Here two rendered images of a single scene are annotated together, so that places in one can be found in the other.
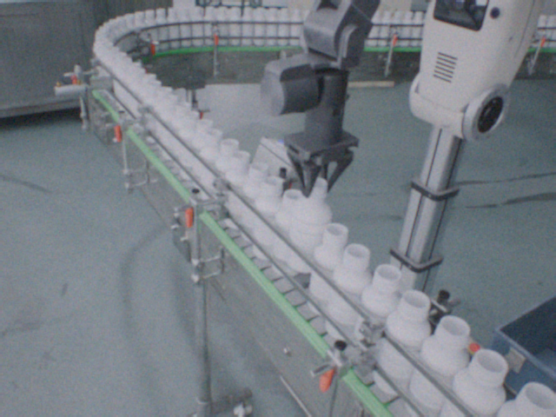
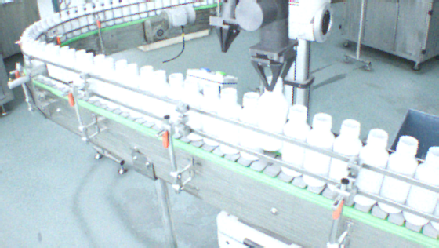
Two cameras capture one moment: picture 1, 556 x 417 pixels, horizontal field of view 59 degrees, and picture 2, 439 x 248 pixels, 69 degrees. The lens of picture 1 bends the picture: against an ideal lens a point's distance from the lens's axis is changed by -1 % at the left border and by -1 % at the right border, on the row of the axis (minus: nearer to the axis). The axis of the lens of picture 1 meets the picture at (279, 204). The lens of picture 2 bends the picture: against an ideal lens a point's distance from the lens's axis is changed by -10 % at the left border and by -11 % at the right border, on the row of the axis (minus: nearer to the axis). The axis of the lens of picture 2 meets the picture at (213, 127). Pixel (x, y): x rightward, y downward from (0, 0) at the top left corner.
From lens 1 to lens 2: 27 cm
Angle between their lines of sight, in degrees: 13
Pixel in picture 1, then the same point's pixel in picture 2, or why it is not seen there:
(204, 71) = (93, 49)
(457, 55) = not seen: outside the picture
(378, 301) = (350, 145)
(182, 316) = (132, 231)
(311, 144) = (273, 49)
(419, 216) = (295, 102)
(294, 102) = (267, 16)
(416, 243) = not seen: hidden behind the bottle
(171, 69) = not seen: hidden behind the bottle
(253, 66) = (127, 37)
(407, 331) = (379, 157)
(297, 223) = (268, 113)
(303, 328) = (289, 189)
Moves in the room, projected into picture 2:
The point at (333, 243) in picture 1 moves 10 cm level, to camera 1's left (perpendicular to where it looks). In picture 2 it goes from (299, 118) to (256, 128)
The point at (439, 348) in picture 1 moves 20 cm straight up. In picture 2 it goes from (403, 158) to (426, 59)
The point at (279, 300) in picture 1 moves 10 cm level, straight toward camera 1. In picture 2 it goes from (261, 176) to (278, 204)
